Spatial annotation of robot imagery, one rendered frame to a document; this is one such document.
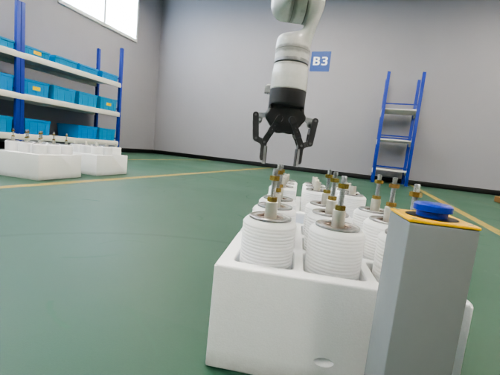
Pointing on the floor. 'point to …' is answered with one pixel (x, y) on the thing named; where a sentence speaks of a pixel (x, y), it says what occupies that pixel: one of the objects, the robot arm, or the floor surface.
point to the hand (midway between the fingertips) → (280, 158)
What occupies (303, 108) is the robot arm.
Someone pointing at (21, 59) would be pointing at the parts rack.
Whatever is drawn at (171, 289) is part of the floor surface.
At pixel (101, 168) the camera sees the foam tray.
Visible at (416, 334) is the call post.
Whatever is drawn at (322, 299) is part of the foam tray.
